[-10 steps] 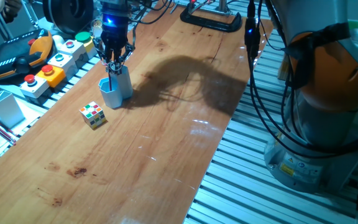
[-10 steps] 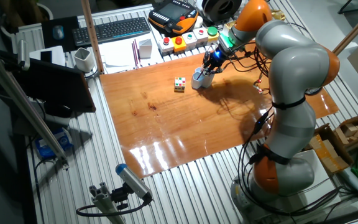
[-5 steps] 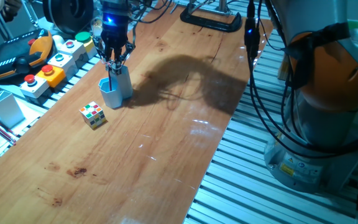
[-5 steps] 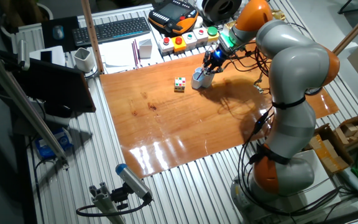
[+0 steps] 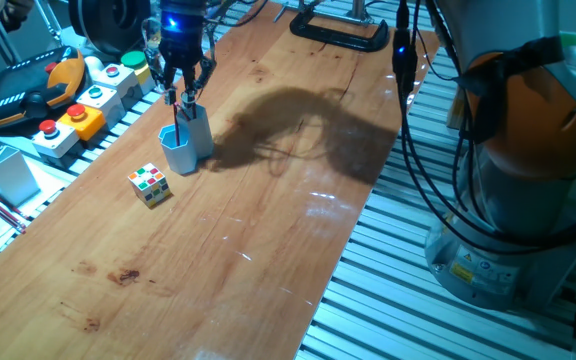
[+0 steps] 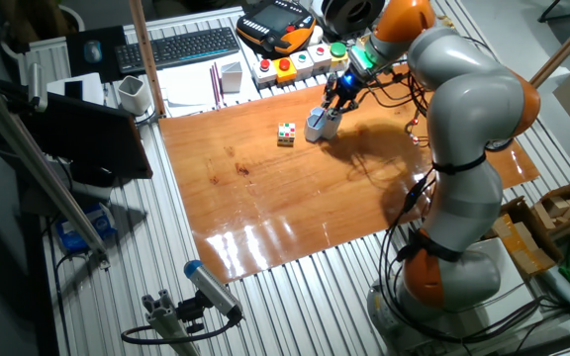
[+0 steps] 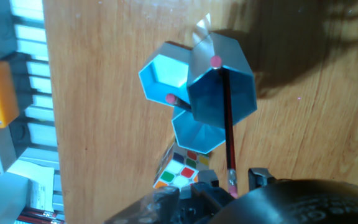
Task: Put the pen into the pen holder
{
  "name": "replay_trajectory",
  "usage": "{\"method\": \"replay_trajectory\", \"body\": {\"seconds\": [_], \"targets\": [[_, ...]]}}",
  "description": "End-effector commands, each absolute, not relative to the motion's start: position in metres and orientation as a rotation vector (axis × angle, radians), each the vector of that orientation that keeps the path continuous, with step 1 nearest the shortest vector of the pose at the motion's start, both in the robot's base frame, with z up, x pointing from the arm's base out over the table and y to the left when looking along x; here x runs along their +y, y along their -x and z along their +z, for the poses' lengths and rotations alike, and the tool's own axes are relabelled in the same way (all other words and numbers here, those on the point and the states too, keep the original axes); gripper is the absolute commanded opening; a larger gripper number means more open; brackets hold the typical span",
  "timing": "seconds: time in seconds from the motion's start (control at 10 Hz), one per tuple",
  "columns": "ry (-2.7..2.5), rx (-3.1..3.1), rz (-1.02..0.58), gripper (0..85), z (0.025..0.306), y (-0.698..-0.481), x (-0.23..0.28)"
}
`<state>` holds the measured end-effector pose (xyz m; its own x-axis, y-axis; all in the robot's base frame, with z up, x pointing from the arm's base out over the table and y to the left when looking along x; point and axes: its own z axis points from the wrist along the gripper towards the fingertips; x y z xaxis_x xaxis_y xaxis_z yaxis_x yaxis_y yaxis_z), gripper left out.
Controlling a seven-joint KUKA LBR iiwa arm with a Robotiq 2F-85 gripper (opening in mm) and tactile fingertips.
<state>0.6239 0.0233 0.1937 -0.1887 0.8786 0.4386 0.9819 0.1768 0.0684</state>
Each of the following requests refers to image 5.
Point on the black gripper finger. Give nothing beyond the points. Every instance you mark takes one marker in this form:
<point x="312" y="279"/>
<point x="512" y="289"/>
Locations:
<point x="194" y="85"/>
<point x="170" y="85"/>

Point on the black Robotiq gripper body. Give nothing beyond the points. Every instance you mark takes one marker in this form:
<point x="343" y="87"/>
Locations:
<point x="182" y="40"/>

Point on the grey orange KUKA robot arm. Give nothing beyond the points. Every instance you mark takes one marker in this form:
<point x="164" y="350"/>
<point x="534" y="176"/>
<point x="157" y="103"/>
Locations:
<point x="518" y="125"/>

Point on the white blue hexagonal pen holder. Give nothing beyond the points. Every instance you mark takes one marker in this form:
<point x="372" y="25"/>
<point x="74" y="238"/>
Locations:
<point x="195" y="137"/>

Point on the white square pen cup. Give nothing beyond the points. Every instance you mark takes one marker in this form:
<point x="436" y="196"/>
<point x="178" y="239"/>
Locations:
<point x="13" y="177"/>

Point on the yellow box green button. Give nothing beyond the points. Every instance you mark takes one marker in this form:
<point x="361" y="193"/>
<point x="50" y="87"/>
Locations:
<point x="138" y="67"/>

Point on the white box small red button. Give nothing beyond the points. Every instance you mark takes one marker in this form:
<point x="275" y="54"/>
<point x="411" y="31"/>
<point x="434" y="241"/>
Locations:
<point x="118" y="80"/>

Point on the white box green button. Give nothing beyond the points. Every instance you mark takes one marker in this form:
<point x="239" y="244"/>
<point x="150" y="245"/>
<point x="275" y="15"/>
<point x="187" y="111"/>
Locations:
<point x="100" y="102"/>

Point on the black round spool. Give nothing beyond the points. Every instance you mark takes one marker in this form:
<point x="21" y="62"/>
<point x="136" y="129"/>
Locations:
<point x="108" y="25"/>

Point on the white round object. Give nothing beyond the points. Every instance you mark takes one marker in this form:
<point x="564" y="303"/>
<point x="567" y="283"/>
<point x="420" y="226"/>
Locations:
<point x="94" y="65"/>

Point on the yellow box red button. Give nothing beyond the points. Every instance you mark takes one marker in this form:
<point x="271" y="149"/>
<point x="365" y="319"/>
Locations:
<point x="83" y="125"/>

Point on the white Rubik's cube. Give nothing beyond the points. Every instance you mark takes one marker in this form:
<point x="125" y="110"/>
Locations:
<point x="149" y="186"/>

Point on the black clamp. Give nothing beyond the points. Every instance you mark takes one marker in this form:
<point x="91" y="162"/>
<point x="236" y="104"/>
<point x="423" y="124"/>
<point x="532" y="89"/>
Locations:
<point x="338" y="37"/>

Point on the black orange teach pendant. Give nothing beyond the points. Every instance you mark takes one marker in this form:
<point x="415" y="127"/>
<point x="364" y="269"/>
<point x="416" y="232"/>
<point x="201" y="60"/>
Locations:
<point x="13" y="100"/>

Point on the glossy wooden board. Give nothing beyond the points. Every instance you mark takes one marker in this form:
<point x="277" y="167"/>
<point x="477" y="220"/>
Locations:
<point x="218" y="250"/>

